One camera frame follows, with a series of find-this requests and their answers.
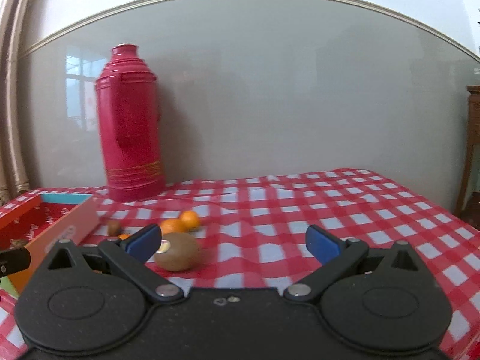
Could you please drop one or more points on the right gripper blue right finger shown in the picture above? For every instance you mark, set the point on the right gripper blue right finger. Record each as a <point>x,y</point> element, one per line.
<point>338,259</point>

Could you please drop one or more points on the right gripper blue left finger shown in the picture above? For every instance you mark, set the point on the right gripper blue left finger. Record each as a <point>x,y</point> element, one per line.
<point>127,259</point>

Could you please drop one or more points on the small orange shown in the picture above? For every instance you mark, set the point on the small orange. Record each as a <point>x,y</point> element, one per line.
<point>172,225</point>
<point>123,236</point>
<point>190,221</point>

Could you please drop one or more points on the small brown round fruit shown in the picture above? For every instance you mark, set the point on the small brown round fruit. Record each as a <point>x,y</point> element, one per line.
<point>114,228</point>

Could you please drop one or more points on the brown kiwi with sticker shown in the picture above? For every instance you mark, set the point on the brown kiwi with sticker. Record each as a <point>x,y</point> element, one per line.
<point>178,252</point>

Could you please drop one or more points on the dark cracked mangosteen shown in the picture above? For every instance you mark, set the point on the dark cracked mangosteen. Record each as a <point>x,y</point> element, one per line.
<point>18,243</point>

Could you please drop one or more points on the colourful cardboard box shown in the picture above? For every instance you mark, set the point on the colourful cardboard box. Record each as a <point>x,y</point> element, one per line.
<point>44,219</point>

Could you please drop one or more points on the red white checkered tablecloth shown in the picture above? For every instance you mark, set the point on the red white checkered tablecloth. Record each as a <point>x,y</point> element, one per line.
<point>254,230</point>

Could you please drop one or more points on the dark wooden side table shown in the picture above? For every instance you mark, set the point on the dark wooden side table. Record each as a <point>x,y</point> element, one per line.
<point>471,143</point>

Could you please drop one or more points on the red thermos flask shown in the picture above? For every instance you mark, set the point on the red thermos flask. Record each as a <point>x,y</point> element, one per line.
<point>128,115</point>

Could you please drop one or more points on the beige curtain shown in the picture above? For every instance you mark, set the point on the beige curtain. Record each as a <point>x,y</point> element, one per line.
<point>14,180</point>

